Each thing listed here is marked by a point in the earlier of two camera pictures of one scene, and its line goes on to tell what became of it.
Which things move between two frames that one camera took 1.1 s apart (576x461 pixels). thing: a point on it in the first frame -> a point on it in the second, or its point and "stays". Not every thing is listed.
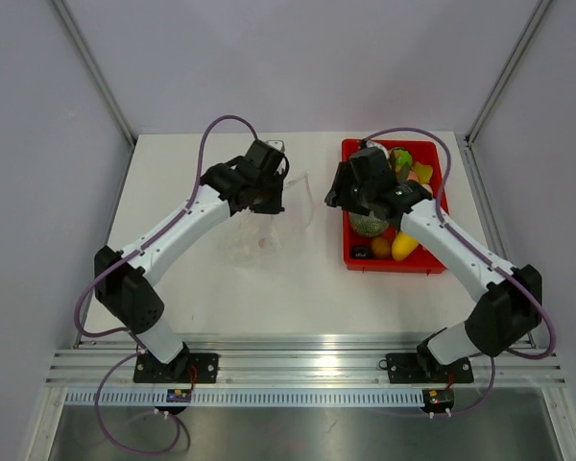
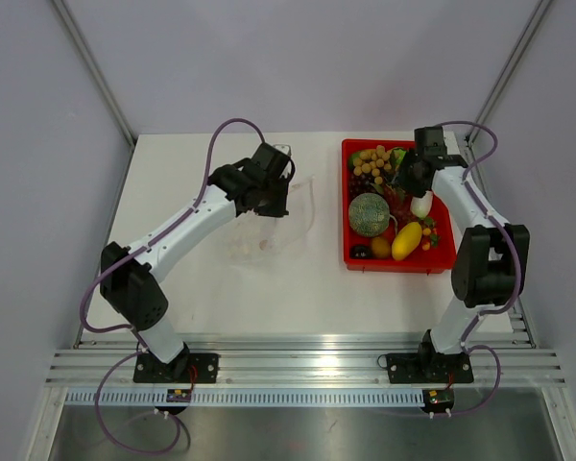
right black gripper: (344, 178) -> (416, 189)
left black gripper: (274, 206) stays
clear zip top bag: (263, 235) stays
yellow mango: (403, 244) stays
